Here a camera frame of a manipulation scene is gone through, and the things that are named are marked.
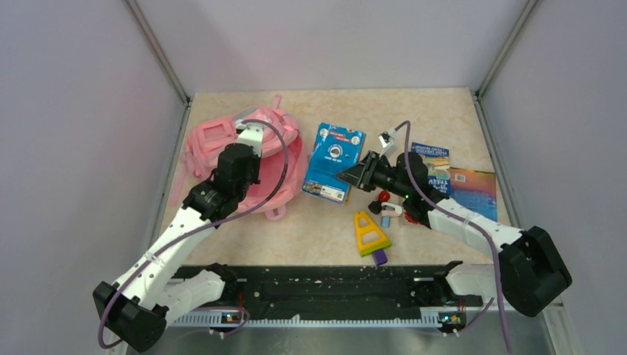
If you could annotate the pink student backpack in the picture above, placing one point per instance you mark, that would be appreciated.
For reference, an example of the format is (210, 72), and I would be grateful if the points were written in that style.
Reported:
(207, 139)

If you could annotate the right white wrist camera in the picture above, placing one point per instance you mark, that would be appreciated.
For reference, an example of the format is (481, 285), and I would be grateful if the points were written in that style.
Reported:
(387, 140)

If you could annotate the colourful thin book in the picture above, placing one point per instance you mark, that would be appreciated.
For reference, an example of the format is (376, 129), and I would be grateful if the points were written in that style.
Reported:
(475, 190)

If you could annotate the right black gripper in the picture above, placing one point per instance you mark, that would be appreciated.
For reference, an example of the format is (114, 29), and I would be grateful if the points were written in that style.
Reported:
(360, 175)

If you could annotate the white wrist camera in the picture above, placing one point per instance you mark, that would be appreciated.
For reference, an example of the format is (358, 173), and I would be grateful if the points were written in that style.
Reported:
(251, 134)
(387, 140)

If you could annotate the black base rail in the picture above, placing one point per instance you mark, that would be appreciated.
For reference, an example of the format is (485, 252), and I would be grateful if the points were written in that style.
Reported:
(339, 294)

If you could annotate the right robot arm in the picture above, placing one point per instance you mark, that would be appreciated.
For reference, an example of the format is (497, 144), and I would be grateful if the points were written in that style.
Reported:
(527, 270)

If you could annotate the blue card game box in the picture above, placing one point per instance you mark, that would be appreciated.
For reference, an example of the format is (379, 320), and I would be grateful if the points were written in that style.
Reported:
(335, 149)

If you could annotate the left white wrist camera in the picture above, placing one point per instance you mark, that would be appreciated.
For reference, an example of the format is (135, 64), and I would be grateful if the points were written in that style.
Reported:
(251, 134)

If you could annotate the red black stamp toy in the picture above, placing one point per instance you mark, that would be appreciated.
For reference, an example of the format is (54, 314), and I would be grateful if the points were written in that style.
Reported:
(376, 206)

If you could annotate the blue story book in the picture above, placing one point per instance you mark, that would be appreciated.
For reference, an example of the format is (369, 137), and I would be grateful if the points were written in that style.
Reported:
(437, 161)

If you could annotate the yellow green purple block toy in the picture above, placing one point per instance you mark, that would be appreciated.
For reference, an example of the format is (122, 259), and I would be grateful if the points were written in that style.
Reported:
(371, 241)

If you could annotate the red keyboard booklet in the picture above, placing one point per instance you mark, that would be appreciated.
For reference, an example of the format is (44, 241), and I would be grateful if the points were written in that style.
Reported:
(410, 213)

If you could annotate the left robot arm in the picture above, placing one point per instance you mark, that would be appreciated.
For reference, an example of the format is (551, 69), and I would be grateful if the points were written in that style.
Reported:
(139, 306)

